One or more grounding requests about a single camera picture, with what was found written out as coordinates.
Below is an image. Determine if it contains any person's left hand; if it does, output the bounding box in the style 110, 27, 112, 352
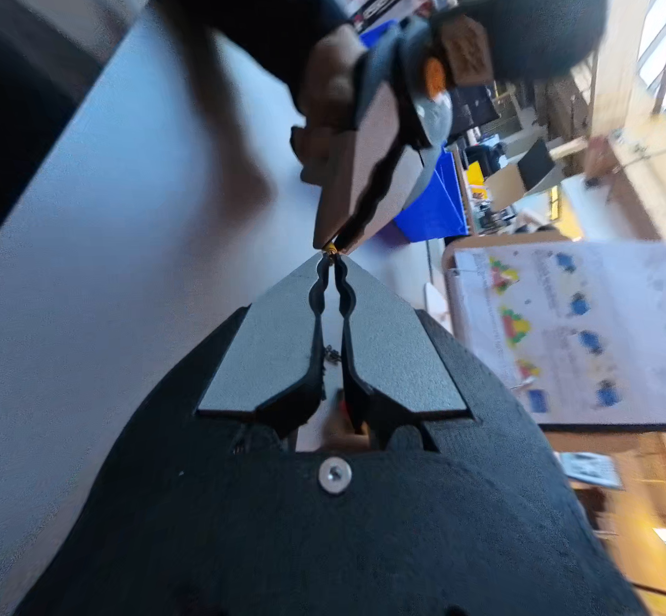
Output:
290, 25, 376, 186

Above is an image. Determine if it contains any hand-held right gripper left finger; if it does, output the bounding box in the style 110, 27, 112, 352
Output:
197, 253, 330, 437

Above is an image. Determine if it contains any person's left forearm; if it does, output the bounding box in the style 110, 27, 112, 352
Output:
122, 0, 365, 114

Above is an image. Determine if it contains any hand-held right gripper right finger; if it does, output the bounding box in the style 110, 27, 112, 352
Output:
333, 254, 468, 445

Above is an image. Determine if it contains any blue plastic bin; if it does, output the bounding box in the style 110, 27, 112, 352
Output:
359, 18, 471, 243

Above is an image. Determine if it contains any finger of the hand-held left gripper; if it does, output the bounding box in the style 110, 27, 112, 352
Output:
314, 82, 404, 251
337, 91, 453, 256

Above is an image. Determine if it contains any instruction sheet display stand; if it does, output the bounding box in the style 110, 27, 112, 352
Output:
441, 233, 666, 427

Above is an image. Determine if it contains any small printed card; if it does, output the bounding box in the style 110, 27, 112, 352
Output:
559, 451, 623, 490

